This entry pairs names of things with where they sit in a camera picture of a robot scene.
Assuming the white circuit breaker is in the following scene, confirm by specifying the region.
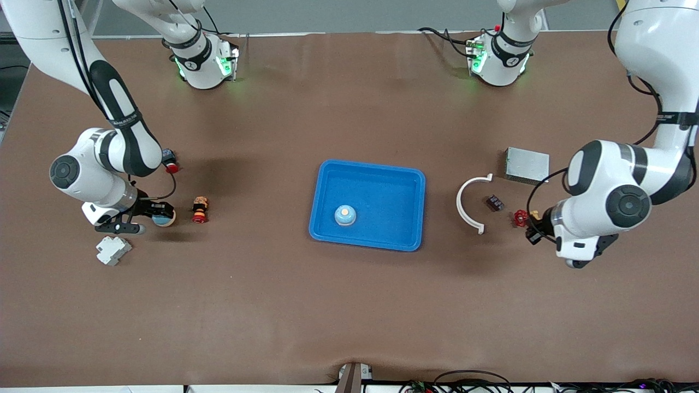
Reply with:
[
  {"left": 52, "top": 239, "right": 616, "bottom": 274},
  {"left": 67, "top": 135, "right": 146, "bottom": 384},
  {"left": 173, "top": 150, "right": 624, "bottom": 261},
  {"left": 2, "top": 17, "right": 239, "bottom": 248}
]
[{"left": 96, "top": 235, "right": 133, "bottom": 266}]

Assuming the silver metal box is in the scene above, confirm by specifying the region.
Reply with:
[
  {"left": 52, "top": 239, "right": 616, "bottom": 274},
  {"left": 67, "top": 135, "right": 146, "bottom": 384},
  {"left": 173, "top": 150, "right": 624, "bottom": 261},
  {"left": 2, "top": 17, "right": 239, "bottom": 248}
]
[{"left": 504, "top": 146, "right": 550, "bottom": 186}]

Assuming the white curved plastic clamp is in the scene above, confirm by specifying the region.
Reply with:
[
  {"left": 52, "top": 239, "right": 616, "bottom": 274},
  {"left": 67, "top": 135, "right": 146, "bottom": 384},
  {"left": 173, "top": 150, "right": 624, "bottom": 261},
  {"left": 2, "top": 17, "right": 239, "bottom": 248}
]
[{"left": 456, "top": 173, "right": 494, "bottom": 235}]

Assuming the blue plastic tray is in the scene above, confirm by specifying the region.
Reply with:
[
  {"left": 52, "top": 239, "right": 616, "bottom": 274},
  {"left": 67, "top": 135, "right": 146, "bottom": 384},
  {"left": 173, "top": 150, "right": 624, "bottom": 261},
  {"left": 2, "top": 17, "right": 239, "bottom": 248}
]
[{"left": 309, "top": 159, "right": 426, "bottom": 253}]

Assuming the brown table cover sheet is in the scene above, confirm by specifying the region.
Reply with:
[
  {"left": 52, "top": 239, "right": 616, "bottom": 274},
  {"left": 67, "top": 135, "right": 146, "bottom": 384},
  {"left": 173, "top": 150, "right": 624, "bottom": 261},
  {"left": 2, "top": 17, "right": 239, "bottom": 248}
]
[{"left": 0, "top": 30, "right": 699, "bottom": 387}]

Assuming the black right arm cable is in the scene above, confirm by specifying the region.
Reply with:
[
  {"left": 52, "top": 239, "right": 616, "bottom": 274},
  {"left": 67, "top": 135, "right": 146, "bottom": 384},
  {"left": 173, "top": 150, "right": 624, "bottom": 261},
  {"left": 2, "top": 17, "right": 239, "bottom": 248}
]
[{"left": 128, "top": 172, "right": 177, "bottom": 201}]

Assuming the black looped cable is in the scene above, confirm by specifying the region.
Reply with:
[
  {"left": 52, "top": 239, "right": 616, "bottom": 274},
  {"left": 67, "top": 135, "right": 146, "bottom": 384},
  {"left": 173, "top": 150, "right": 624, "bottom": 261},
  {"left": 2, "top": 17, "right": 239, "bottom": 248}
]
[{"left": 434, "top": 370, "right": 513, "bottom": 393}]

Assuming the bundle of coloured cables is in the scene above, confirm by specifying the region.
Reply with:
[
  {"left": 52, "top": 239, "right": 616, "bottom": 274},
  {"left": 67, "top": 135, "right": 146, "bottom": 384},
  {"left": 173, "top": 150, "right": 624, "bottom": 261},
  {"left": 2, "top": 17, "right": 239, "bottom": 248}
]
[{"left": 546, "top": 378, "right": 699, "bottom": 393}]

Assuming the black base cable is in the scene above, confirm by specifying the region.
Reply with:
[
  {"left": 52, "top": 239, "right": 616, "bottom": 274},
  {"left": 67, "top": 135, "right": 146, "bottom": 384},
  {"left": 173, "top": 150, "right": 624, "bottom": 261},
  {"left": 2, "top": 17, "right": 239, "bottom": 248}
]
[{"left": 418, "top": 26, "right": 471, "bottom": 58}]

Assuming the metal bracket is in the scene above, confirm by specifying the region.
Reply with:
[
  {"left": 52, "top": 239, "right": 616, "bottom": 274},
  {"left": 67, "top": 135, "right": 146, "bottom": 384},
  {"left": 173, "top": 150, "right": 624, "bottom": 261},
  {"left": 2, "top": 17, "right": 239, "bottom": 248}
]
[{"left": 336, "top": 362, "right": 375, "bottom": 393}]

